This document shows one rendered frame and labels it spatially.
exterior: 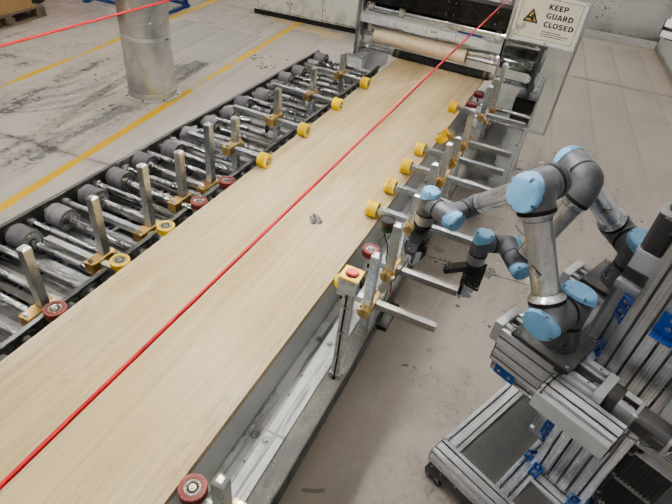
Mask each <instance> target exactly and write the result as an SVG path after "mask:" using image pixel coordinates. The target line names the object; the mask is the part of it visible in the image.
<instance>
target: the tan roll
mask: <svg viewBox="0 0 672 504"><path fill-rule="evenodd" d="M363 34H366V35H370V36H373V37H372V40H373V42H375V43H379V44H383V45H387V46H391V47H395V48H399V49H403V50H407V51H411V52H415V53H419V54H423V55H427V56H431V57H435V58H440V59H445V58H446V57H447V56H448V55H449V54H450V53H451V52H452V51H453V50H454V49H455V48H456V47H457V46H456V45H452V44H447V43H443V42H439V41H435V40H431V39H426V38H422V37H418V36H414V35H410V34H406V33H401V32H397V31H393V30H389V29H385V28H380V27H376V28H375V30H374V32H373V31H369V30H364V31H363ZM467 52H468V48H464V47H459V48H458V49H457V50H456V51H455V52H454V53H453V54H451V55H450V56H449V57H448V58H447V59H446V60H448V61H452V62H456V63H460V64H465V62H466V60H467V59H468V60H472V61H476V62H480V63H484V64H489V65H493V66H497V61H492V60H488V59H484V58H480V57H476V56H472V55H468V54H467Z"/></svg>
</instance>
